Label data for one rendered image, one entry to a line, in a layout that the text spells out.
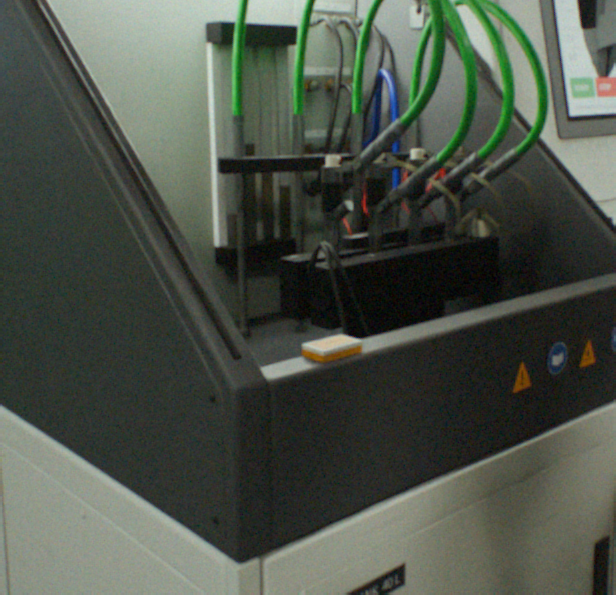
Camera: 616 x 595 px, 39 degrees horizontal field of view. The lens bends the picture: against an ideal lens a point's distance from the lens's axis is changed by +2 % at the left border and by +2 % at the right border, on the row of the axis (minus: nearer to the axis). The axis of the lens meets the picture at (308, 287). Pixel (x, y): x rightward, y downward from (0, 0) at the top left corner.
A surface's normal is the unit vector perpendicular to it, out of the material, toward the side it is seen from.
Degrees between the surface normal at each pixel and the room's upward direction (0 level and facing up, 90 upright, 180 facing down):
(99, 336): 90
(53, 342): 90
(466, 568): 90
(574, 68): 76
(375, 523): 90
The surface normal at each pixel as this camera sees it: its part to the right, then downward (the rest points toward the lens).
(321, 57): 0.65, 0.16
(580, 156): 0.63, -0.07
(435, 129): -0.76, 0.15
